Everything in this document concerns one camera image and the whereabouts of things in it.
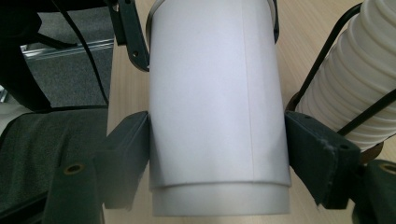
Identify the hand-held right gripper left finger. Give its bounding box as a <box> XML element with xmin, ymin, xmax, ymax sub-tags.
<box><xmin>92</xmin><ymin>110</ymin><xmax>151</xmax><ymax>211</ymax></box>

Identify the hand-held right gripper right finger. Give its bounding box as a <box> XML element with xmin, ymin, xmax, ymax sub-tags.
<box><xmin>284</xmin><ymin>110</ymin><xmax>362</xmax><ymax>210</ymax></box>

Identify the white paper cup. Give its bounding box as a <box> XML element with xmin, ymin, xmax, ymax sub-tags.
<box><xmin>146</xmin><ymin>0</ymin><xmax>292</xmax><ymax>189</ymax></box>
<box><xmin>150</xmin><ymin>181</ymin><xmax>291</xmax><ymax>217</ymax></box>

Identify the dark cloth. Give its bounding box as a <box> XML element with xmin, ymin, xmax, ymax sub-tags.
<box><xmin>0</xmin><ymin>107</ymin><xmax>109</xmax><ymax>216</ymax></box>

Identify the stack of white paper cups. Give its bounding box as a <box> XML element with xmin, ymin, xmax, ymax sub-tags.
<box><xmin>294</xmin><ymin>0</ymin><xmax>396</xmax><ymax>152</ymax></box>

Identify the black chair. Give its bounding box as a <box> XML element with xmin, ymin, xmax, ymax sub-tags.
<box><xmin>0</xmin><ymin>0</ymin><xmax>110</xmax><ymax>113</ymax></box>

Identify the black cable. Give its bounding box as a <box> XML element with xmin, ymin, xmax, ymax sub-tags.
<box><xmin>50</xmin><ymin>0</ymin><xmax>110</xmax><ymax>106</ymax></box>

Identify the black wire cup holder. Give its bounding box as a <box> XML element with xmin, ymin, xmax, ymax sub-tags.
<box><xmin>285</xmin><ymin>2</ymin><xmax>396</xmax><ymax>166</ymax></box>

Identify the metal floor rail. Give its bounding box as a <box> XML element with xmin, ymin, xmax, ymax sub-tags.
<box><xmin>20</xmin><ymin>37</ymin><xmax>115</xmax><ymax>62</ymax></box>

